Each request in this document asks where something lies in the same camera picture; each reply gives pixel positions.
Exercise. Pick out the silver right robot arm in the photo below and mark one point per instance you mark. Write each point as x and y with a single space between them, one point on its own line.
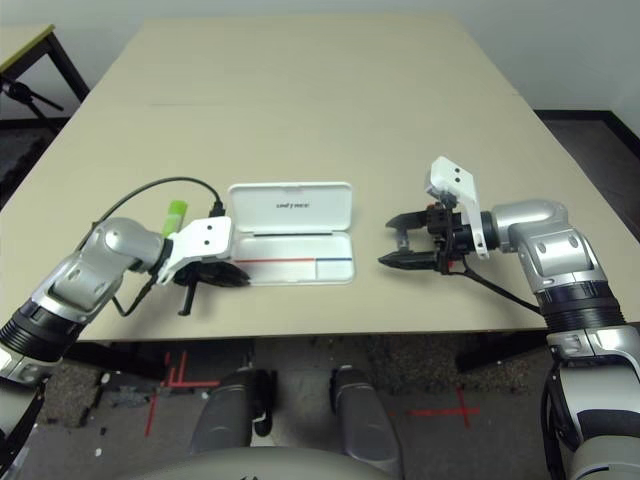
550 250

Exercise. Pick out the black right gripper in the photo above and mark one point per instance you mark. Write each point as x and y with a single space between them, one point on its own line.
450 235

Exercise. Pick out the white plastic pencil case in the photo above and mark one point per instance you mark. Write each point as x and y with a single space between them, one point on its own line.
290 220

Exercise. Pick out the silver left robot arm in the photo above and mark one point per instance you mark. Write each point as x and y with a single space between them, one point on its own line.
100 245

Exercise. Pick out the beige robot torso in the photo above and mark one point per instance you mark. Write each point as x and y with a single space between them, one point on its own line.
260 467

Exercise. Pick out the grey robot right leg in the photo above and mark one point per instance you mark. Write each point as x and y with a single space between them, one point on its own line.
365 415

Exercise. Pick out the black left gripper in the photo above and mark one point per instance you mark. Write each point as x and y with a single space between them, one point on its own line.
200 275

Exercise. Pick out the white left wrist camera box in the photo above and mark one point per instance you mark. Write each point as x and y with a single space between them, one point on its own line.
210 237

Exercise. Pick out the black tripod stand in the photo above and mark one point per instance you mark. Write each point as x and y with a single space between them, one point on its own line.
22 93

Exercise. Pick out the green highlighter pen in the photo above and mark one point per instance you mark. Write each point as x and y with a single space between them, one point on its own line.
175 215

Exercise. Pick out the small dark eraser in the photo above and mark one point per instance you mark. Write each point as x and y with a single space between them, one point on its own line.
404 240

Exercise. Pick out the dark foam floor mat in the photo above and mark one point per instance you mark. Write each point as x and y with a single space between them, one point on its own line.
15 160

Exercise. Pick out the beige side table black frame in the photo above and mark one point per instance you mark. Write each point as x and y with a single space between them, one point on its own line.
20 42

